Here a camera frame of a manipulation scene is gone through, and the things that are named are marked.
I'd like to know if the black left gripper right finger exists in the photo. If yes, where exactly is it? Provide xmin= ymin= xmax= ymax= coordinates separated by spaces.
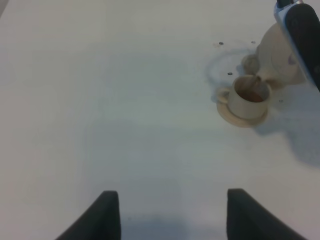
xmin=226 ymin=188 xmax=304 ymax=240

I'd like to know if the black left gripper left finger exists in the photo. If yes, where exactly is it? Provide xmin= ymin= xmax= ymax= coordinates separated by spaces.
xmin=57 ymin=190 xmax=122 ymax=240

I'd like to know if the beige teapot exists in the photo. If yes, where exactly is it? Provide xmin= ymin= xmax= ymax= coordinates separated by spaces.
xmin=256 ymin=23 xmax=306 ymax=90

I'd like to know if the beige near cup saucer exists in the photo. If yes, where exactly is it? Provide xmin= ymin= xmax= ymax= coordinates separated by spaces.
xmin=216 ymin=98 xmax=269 ymax=128

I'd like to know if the beige near teacup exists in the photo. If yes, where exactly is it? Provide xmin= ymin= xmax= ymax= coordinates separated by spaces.
xmin=216 ymin=75 xmax=272 ymax=120

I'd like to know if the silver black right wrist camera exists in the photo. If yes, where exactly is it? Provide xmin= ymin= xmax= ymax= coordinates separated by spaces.
xmin=274 ymin=0 xmax=320 ymax=89

